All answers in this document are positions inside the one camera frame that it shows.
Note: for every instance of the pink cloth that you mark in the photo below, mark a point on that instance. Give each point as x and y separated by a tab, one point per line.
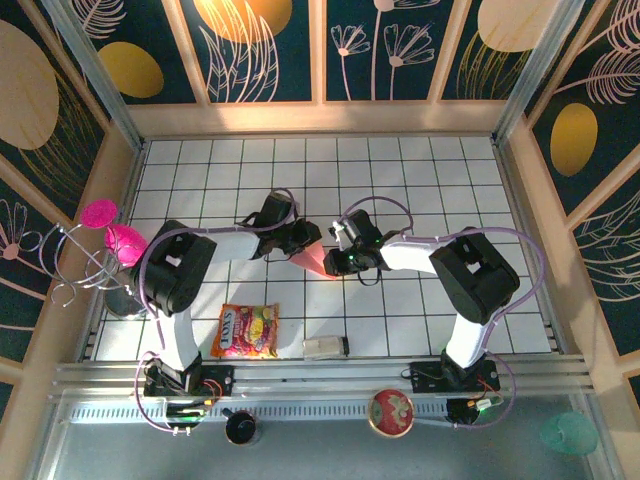
312	257

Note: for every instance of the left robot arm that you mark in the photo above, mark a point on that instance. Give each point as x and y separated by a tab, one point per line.
232	245

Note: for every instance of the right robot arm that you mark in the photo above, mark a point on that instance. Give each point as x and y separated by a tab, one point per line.
407	257

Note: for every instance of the clear jar with black lid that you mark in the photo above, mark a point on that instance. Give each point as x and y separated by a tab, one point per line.
322	347

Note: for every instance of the orange candy bag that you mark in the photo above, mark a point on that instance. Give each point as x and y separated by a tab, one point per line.
245	330

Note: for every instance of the red strawberry bowl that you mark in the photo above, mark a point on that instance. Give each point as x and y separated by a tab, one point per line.
391	412

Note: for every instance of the round magenta fuzzy ball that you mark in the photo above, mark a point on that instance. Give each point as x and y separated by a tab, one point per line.
127	245

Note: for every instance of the flat magenta fuzzy disc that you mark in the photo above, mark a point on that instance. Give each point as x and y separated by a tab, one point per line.
99	213

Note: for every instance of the shiny metal bowl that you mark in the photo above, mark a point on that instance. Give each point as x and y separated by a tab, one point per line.
120	305

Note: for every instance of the black mug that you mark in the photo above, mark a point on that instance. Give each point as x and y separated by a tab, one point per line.
241	427

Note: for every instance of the small electronics board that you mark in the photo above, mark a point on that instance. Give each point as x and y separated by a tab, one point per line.
187	412
475	406

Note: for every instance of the green plastic cup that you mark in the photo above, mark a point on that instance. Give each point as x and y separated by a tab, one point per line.
570	435

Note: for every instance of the aluminium mounting rail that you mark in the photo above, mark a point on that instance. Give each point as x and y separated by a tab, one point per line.
325	372

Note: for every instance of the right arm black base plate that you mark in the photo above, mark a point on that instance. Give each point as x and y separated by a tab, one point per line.
425	377

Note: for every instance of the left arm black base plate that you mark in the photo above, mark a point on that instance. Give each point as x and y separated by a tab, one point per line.
222	381

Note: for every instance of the aluminium frame post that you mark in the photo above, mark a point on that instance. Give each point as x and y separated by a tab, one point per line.
530	75
100	80

